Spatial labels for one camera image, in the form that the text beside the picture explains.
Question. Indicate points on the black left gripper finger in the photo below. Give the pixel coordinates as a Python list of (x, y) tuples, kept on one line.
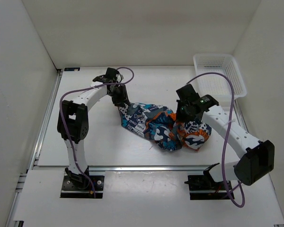
[(127, 102), (115, 105)]

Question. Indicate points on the aluminium frame rail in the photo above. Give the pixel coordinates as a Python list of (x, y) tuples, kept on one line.
[(144, 186)]

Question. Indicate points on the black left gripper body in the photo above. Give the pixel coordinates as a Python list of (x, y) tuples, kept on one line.
[(119, 93)]

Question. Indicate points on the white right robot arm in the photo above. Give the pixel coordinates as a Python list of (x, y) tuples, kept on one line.
[(256, 158)]

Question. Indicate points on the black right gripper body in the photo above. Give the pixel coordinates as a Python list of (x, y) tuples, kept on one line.
[(182, 114)]

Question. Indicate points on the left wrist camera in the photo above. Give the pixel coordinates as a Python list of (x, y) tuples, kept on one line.
[(112, 72)]

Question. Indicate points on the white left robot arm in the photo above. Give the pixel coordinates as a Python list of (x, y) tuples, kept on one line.
[(73, 122)]

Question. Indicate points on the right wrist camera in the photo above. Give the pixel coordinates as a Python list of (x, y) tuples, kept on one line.
[(187, 94)]

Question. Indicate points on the small dark blue label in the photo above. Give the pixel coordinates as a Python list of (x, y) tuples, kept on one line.
[(72, 69)]

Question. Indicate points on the white plastic mesh basket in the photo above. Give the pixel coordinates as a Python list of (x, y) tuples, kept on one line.
[(221, 70)]

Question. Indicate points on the colourful patterned shorts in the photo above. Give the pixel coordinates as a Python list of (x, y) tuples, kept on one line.
[(158, 123)]

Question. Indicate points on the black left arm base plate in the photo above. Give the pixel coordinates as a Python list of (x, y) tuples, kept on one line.
[(83, 190)]

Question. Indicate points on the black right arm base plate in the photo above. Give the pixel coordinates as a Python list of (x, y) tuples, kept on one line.
[(201, 189)]

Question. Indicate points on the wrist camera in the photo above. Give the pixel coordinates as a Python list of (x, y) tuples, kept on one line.
[(187, 94), (112, 72)]

